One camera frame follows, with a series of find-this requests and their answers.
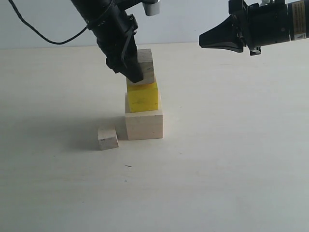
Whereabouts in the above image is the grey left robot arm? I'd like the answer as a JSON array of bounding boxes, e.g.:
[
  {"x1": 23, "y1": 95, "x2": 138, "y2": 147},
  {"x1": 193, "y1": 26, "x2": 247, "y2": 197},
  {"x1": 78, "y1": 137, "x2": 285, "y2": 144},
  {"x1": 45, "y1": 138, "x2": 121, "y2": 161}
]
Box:
[{"x1": 72, "y1": 0, "x2": 143, "y2": 83}]

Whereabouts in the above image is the yellow cube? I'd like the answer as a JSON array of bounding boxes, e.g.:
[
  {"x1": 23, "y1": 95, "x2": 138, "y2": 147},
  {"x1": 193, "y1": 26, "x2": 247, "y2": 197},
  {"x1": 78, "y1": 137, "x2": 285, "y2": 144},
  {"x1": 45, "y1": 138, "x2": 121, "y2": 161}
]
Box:
[{"x1": 126, "y1": 81, "x2": 159, "y2": 113}]

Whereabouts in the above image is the medium layered plywood cube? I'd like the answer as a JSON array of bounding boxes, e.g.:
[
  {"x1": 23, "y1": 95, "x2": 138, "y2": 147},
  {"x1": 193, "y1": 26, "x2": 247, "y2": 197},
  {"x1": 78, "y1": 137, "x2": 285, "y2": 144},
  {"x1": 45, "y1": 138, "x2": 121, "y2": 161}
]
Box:
[{"x1": 127, "y1": 48, "x2": 155, "y2": 86}]

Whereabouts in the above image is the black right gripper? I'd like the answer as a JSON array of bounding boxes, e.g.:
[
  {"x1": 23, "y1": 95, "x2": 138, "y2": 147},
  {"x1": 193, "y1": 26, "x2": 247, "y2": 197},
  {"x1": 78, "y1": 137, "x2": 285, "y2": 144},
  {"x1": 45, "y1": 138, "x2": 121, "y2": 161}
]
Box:
[{"x1": 199, "y1": 0, "x2": 290, "y2": 56}]

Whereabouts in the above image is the small pale wooden cube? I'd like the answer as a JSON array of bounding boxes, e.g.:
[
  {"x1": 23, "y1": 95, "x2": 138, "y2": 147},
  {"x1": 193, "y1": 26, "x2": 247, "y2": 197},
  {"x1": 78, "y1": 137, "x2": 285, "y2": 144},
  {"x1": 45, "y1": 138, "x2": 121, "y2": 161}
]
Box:
[{"x1": 98, "y1": 124, "x2": 119, "y2": 150}]

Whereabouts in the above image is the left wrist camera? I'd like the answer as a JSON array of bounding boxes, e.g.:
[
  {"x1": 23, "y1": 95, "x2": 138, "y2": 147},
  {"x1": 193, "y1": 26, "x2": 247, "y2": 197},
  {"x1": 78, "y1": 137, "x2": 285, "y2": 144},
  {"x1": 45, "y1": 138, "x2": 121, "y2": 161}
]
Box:
[{"x1": 142, "y1": 0, "x2": 161, "y2": 16}]

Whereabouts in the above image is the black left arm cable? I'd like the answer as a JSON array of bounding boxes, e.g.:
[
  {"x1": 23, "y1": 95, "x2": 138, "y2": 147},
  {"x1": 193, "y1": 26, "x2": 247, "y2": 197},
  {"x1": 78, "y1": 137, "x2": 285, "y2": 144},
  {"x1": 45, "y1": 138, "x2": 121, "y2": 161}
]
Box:
[{"x1": 8, "y1": 0, "x2": 89, "y2": 45}]

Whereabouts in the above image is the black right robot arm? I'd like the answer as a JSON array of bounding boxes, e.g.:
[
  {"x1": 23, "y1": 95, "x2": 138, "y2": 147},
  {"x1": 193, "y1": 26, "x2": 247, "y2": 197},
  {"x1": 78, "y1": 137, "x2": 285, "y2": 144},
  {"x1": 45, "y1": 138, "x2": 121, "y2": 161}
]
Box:
[{"x1": 199, "y1": 0, "x2": 309, "y2": 56}]

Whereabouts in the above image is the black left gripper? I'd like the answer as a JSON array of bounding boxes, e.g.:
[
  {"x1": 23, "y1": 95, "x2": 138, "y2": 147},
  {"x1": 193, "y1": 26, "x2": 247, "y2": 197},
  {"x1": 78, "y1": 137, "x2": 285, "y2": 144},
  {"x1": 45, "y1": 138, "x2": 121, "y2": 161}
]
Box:
[{"x1": 88, "y1": 9, "x2": 143, "y2": 83}]

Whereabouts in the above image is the large pale wooden cube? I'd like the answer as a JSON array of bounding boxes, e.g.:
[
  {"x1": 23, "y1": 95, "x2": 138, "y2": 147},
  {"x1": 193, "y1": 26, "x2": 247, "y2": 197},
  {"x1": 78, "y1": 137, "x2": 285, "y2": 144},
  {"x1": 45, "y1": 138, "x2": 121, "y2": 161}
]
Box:
[{"x1": 125, "y1": 94, "x2": 164, "y2": 140}]

